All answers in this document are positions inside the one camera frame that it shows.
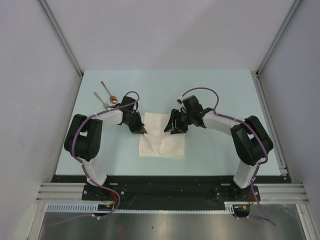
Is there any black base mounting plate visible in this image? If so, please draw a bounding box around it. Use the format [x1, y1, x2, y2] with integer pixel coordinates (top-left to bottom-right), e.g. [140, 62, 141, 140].
[51, 175, 291, 212]

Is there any white slotted cable duct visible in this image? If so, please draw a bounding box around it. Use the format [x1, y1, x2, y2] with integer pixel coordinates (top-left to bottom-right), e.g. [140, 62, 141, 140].
[46, 202, 253, 215]

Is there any aluminium frame post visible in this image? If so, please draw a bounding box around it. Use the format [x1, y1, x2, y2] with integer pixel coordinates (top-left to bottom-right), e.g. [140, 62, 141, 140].
[37, 0, 84, 77]
[257, 0, 305, 76]

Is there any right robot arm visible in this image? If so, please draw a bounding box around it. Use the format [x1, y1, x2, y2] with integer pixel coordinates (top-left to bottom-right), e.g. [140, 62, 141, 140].
[163, 95, 274, 201]

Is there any right aluminium frame post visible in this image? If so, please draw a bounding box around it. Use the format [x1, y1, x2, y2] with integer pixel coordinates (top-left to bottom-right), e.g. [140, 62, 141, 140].
[257, 0, 305, 76]

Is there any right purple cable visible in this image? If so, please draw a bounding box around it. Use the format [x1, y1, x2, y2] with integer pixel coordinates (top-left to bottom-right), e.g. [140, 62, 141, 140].
[179, 87, 277, 227]

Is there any aluminium cross rail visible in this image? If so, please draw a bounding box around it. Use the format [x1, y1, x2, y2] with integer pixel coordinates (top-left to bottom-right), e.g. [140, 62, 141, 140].
[36, 182, 309, 204]

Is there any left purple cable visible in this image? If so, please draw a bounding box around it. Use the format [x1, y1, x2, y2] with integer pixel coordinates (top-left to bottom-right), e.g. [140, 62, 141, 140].
[71, 90, 140, 226]

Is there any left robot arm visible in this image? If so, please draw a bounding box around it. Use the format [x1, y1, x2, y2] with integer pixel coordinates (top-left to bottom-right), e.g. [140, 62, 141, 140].
[64, 94, 148, 200]

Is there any silver fork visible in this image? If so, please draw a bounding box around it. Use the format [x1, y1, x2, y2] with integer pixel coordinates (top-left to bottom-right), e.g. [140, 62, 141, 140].
[93, 92, 110, 109]

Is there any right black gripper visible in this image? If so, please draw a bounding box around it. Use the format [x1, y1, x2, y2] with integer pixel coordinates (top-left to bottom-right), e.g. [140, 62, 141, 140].
[164, 109, 193, 135]

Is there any copper spoon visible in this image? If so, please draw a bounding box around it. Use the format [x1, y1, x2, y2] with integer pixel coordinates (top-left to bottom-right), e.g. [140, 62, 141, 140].
[100, 81, 118, 104]

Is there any white cloth napkin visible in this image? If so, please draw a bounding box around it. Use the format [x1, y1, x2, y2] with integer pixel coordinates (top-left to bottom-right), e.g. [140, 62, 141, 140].
[138, 112, 186, 158]

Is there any purple cable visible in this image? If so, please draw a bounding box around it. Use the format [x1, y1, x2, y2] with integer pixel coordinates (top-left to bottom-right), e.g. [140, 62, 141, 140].
[179, 87, 277, 227]
[71, 90, 140, 226]

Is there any left aluminium frame post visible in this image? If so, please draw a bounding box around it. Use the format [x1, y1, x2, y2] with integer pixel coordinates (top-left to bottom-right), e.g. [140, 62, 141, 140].
[37, 0, 84, 77]

